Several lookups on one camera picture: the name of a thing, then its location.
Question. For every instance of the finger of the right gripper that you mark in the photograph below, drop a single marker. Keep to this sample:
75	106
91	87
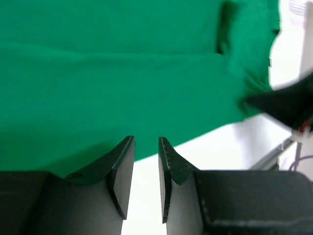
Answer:
292	106

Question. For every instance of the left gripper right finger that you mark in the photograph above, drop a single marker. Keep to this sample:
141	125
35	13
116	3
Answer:
231	202

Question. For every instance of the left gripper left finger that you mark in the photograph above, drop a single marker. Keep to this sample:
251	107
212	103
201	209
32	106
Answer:
93	200

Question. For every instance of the green t shirt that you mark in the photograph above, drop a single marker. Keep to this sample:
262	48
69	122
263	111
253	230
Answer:
78	76

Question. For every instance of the white plastic basket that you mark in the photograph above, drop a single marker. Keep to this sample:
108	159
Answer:
293	11

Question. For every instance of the aluminium frame rail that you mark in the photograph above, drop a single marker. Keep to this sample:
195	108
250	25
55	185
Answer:
270	160

